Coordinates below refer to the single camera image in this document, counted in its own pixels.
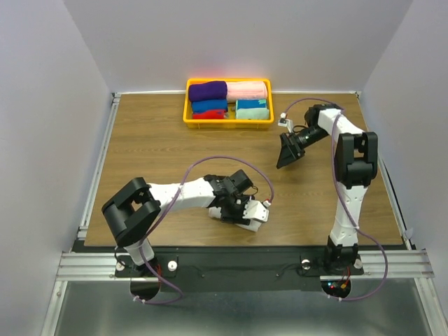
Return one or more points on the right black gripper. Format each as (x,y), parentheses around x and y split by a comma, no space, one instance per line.
(290,150)

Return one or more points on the purple towel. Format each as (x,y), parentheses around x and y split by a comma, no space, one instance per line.
(208,91)

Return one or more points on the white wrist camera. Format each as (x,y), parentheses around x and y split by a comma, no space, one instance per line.
(256,210)
(284,121)

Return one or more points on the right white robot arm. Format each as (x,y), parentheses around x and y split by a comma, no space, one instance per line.
(354,163)

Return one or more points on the light pink rolled towel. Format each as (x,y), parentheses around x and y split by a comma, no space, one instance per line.
(246,90)

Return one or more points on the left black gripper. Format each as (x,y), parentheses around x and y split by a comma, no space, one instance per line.
(238,218)

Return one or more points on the red rolled towel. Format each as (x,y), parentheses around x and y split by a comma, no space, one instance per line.
(213,114)

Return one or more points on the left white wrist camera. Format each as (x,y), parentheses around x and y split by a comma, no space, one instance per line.
(256,210)

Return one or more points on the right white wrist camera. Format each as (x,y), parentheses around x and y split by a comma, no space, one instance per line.
(284,121)

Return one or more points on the blue rolled towel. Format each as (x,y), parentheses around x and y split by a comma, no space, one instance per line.
(207,105)

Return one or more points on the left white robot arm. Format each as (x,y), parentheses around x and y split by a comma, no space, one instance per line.
(130,213)

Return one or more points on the teal mint rolled towel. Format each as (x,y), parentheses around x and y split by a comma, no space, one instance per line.
(254,109)

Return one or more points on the aluminium frame rail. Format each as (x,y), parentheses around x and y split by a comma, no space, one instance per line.
(102,267)

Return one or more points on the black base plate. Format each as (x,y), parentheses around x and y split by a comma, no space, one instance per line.
(260,268)

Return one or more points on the yellow plastic basket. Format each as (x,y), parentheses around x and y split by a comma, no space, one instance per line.
(230,121)

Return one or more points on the white towel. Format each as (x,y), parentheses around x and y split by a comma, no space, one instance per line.
(253,226)

